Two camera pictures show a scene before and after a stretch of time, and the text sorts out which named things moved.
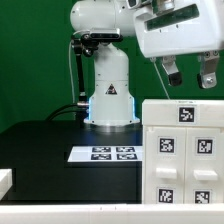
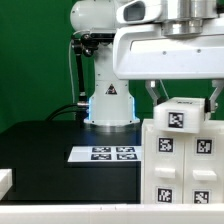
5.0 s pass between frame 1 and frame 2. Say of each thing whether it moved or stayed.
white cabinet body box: stayed
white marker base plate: stayed
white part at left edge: stayed
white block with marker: moved
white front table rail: stayed
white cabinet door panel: stayed
